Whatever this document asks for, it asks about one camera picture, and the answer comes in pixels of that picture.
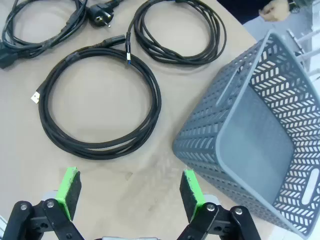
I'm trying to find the white pegged rack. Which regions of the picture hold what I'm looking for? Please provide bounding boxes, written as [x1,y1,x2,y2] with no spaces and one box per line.
[286,27,320,78]

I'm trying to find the black power cable angled plug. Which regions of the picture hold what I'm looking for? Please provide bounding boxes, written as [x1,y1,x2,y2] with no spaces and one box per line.
[0,0,88,72]

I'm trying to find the grey perforated plastic basket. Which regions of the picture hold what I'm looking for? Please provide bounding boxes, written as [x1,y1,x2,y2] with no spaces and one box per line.
[172,28,320,237]

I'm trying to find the person's left hand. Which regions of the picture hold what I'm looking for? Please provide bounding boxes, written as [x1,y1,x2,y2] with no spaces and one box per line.
[258,0,292,23]

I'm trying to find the person in green sweater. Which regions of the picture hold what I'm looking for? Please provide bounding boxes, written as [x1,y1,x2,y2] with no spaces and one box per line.
[216,0,262,25]

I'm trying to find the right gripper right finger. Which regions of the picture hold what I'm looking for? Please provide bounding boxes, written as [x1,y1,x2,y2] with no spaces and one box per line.
[176,169,261,240]

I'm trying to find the thin black USB cable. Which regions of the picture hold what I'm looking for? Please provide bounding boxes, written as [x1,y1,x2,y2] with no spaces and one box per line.
[124,0,228,66]

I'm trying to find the thick braided black USB cable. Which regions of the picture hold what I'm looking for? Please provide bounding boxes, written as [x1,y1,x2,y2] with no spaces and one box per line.
[30,34,163,162]

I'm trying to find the black wrist watch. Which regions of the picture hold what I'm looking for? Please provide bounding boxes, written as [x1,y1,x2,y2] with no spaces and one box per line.
[287,0,302,14]

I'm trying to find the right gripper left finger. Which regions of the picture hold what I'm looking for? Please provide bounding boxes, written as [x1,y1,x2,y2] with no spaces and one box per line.
[2,166,86,240]

